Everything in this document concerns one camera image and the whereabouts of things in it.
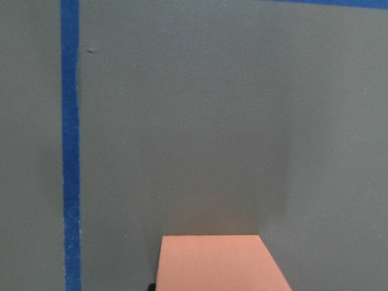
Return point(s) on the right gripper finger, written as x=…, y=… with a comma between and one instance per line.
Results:
x=151, y=287

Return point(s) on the orange foam block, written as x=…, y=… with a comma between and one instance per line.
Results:
x=217, y=262

